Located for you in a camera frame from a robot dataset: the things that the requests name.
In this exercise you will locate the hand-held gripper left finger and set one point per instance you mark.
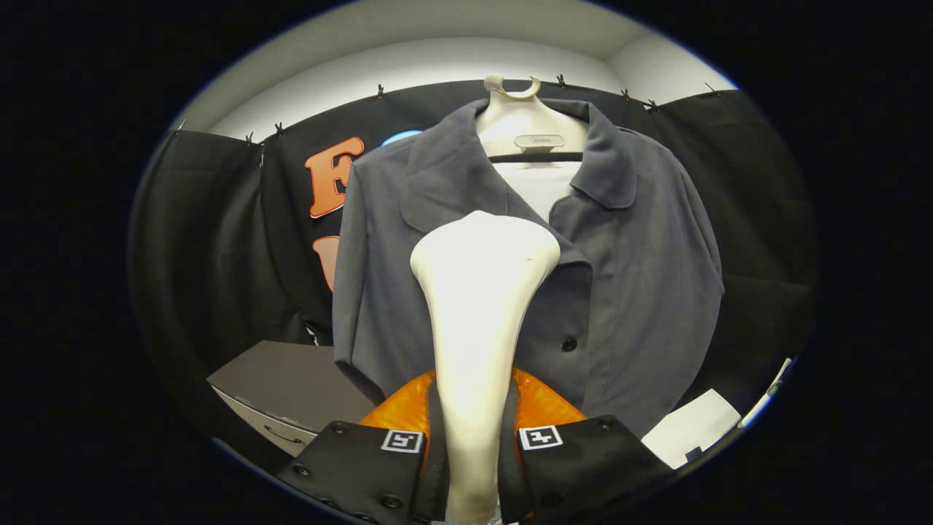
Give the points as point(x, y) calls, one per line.
point(437, 467)

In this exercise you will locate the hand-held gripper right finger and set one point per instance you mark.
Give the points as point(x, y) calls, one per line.
point(508, 467)

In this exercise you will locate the white garment steamer head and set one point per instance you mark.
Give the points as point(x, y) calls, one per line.
point(481, 306)

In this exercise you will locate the grey collared shirt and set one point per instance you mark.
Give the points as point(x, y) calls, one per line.
point(641, 292)

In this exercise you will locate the cream garment hanger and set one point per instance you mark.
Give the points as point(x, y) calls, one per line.
point(510, 124)

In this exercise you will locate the grey cabinet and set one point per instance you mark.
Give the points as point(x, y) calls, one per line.
point(291, 379)

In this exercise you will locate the white box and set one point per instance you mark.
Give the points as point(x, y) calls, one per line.
point(692, 430)

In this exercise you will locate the white ironing board panel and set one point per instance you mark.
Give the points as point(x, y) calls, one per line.
point(543, 186)

